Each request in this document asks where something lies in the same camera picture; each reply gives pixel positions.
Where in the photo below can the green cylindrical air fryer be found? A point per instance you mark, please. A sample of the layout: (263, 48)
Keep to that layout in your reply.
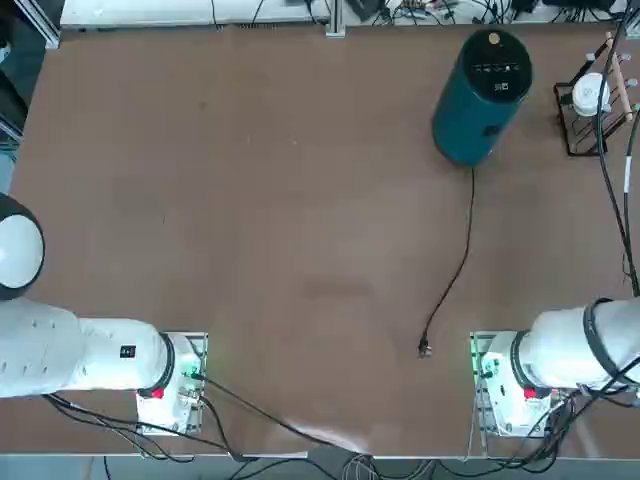
(465, 120)

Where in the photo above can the gold round fryer knob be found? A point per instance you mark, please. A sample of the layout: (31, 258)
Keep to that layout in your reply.
(494, 38)

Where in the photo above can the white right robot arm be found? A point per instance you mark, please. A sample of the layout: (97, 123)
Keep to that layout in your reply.
(555, 350)

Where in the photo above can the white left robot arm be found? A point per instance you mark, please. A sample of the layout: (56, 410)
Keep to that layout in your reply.
(45, 350)

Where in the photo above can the black electronic box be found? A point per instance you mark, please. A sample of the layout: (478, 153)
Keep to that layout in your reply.
(365, 7)

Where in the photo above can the white board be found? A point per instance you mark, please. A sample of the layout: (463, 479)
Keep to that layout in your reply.
(150, 11)

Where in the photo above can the white cup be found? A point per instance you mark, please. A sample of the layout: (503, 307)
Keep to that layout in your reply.
(590, 95)

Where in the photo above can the aluminium profile post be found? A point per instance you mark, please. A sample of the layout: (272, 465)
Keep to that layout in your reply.
(335, 20)

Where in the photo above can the aluminium frame rail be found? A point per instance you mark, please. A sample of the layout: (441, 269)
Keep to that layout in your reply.
(42, 25)

